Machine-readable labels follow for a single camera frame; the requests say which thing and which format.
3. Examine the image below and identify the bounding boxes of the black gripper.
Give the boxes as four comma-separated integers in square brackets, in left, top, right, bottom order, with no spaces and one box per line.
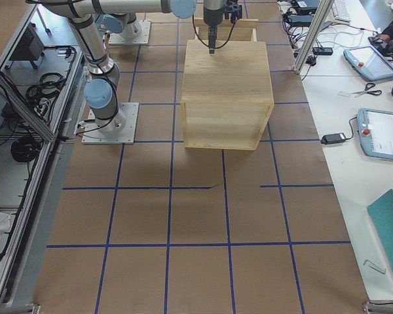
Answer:
[203,5,225,54]

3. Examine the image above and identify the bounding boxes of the wooden drawer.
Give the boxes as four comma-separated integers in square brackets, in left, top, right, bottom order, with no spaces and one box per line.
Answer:
[194,18,258,42]

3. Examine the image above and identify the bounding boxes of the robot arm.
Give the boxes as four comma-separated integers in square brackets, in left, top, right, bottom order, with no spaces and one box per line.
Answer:
[68,14,138,137]
[41,0,226,54]

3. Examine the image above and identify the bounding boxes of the wooden drawer cabinet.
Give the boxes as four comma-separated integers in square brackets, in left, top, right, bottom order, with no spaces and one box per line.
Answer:
[181,40,274,150]

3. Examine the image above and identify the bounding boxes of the upper teach pendant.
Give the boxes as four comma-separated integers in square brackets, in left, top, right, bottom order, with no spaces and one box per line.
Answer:
[343,46,393,81]

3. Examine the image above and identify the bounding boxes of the teach pendant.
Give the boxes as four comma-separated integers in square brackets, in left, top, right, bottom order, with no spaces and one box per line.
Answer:
[357,108,393,160]
[343,46,393,81]

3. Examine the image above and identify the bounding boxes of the black power adapter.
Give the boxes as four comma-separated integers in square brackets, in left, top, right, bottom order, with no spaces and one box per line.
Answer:
[320,133,347,145]

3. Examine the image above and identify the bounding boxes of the black scissors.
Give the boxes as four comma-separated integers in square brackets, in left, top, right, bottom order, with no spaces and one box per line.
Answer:
[352,82,382,97]

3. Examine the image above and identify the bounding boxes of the black control box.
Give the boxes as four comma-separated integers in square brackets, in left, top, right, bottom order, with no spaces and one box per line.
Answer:
[6,24,45,69]

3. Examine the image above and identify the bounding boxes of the lower teach pendant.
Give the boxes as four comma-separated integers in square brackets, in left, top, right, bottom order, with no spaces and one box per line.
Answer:
[357,108,393,160]

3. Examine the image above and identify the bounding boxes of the green folder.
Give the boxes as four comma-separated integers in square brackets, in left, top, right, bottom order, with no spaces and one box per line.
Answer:
[367,189,393,272]

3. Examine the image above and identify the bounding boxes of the metal hex key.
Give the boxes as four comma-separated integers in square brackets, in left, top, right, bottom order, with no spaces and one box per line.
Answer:
[363,259,386,275]

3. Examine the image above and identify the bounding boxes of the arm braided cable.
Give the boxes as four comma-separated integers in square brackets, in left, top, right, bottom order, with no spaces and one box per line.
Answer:
[192,9,238,50]

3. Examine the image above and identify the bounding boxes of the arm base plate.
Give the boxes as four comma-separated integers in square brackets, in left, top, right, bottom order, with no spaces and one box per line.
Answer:
[108,20,151,46]
[81,103,139,145]

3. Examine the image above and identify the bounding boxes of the aluminium frame post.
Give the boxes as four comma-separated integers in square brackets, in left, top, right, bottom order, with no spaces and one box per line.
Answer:
[293,0,333,75]

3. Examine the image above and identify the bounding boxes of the aluminium side frame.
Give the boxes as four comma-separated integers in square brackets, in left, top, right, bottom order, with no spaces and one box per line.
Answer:
[0,1,83,306]

